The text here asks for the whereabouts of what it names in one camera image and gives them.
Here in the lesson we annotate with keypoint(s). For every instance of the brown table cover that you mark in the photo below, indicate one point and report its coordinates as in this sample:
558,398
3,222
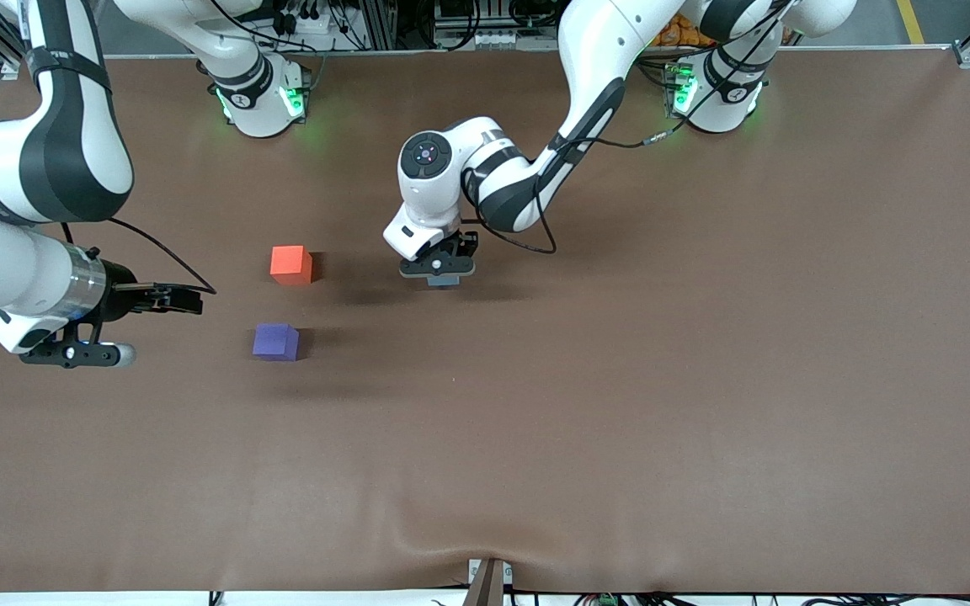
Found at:
535,421

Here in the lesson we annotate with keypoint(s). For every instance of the green terminal connector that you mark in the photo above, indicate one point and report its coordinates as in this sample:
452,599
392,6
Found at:
607,600

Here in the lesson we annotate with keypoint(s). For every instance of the white terminal block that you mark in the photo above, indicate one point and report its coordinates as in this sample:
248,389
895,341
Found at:
493,39

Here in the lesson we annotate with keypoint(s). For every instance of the aluminium frame posts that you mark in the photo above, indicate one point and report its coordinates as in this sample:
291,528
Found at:
380,25

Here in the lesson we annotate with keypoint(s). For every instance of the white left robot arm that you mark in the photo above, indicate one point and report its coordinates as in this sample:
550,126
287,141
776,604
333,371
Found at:
594,50

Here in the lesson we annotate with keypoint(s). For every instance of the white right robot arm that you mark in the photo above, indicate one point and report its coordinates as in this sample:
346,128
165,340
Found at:
55,160

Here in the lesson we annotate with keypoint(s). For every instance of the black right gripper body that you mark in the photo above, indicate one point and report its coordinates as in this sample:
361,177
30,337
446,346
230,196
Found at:
120,295

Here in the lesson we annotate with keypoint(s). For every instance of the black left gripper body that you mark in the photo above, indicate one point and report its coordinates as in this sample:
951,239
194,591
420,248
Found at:
457,247

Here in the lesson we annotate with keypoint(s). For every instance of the purple foam block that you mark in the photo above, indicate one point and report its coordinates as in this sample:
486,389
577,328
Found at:
274,340

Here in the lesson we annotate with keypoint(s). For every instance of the orange foam block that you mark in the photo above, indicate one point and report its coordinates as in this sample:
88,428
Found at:
290,263

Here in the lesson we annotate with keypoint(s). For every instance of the pile of orange objects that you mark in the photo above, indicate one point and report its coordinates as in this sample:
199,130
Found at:
679,34

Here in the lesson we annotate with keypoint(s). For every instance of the white power strip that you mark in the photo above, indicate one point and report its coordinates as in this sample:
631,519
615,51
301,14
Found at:
317,23

